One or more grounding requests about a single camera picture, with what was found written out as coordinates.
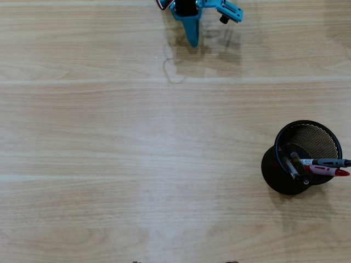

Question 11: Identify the teal gripper black servo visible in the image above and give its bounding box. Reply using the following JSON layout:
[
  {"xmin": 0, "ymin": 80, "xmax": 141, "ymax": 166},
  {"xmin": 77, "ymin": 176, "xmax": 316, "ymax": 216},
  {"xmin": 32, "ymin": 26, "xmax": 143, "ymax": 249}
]
[{"xmin": 169, "ymin": 0, "xmax": 209, "ymax": 48}]

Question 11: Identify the black mesh pen holder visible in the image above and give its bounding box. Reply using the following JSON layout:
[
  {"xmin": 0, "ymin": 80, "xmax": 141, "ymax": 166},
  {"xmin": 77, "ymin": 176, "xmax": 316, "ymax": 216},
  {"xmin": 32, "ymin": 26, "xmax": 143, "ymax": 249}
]
[{"xmin": 261, "ymin": 119, "xmax": 343, "ymax": 196}]

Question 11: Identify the clear gel pen black cap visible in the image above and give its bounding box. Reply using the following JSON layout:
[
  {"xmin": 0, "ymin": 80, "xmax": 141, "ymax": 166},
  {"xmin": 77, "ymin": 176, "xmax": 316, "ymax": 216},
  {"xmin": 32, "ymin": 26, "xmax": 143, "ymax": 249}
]
[{"xmin": 282, "ymin": 156, "xmax": 302, "ymax": 182}]

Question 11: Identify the black retractable pen chrome tip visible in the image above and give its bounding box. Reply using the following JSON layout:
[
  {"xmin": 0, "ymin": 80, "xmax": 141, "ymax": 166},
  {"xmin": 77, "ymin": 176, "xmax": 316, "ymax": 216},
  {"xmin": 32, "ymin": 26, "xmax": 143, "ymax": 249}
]
[{"xmin": 290, "ymin": 152, "xmax": 310, "ymax": 185}]

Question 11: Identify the grey grip clear pen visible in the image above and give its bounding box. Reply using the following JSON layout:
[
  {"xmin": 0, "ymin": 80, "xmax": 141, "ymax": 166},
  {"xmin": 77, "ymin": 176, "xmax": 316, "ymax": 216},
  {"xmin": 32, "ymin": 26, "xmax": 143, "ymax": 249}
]
[{"xmin": 300, "ymin": 158, "xmax": 351, "ymax": 168}]

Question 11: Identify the red retractable pen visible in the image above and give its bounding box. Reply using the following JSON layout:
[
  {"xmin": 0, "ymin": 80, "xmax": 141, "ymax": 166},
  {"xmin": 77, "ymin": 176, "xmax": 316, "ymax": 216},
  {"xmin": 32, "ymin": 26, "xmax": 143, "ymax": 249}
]
[{"xmin": 303, "ymin": 164, "xmax": 351, "ymax": 178}]

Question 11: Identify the white red servo cable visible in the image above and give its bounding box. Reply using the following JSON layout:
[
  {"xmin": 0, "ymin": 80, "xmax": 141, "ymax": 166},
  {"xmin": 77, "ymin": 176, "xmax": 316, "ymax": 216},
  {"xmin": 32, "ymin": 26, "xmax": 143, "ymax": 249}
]
[{"xmin": 155, "ymin": 0, "xmax": 174, "ymax": 12}]

